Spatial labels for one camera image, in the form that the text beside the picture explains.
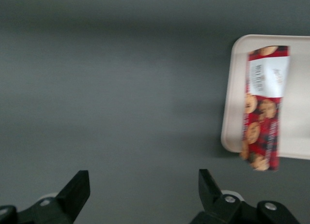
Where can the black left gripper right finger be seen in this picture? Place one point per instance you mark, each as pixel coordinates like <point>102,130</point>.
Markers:
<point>213,204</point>

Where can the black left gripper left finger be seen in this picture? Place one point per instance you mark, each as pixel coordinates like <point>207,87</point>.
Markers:
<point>70,199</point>

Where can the red cookie box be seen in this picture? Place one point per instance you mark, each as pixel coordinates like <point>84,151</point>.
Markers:
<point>266,124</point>

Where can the beige plastic tray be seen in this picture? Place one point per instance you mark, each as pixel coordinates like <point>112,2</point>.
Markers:
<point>298,112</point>

